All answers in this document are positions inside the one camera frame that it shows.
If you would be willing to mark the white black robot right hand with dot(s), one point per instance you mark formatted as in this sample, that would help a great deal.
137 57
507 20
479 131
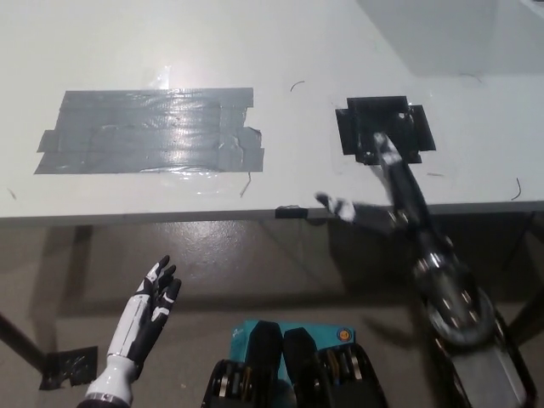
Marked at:
410 200

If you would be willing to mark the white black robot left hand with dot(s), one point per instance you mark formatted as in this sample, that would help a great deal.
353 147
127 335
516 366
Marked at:
140 323

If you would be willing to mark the black teal robot torso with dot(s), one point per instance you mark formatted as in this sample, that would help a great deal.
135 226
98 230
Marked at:
293 370

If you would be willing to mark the black floor tape patch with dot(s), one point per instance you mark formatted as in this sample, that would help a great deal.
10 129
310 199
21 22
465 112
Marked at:
68 367

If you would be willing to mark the black tape square marker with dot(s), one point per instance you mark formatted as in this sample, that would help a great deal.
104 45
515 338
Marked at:
355 127

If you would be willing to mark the small black tape strip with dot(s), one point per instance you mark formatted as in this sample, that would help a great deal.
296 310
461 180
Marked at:
291 211

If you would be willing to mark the black diagonal table leg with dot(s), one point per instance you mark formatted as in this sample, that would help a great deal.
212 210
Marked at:
527 314
21 340

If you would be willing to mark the grey duct tape patch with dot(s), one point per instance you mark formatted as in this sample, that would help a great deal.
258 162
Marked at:
144 132

